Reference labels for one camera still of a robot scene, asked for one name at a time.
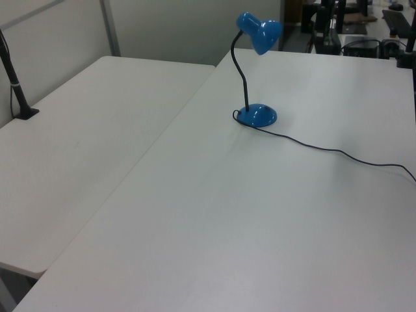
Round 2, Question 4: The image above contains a black lamp power cable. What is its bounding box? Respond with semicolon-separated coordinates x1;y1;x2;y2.
231;109;416;182

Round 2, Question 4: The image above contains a black camera stand pole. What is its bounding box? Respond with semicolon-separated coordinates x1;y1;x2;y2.
0;29;40;120

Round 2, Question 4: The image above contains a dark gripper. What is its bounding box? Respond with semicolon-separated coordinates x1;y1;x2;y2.
314;5;330;37

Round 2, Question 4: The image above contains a dark robot arm base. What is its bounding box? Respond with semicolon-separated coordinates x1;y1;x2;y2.
312;27;343;55

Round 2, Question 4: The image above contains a white side table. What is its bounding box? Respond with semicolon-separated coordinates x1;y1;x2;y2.
0;55;217;280

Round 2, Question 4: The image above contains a blue gooseneck desk lamp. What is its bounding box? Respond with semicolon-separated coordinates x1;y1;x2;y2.
231;12;282;127

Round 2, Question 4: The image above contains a black clamp camera stand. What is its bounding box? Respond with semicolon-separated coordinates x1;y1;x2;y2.
395;27;416;69

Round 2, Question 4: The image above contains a black electronics box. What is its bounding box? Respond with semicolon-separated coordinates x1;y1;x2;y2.
343;35;382;59

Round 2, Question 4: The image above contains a grey metal partition post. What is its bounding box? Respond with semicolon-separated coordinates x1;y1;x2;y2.
99;0;122;57

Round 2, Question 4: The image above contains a brown flat pad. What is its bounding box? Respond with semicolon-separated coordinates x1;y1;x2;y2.
343;12;378;25

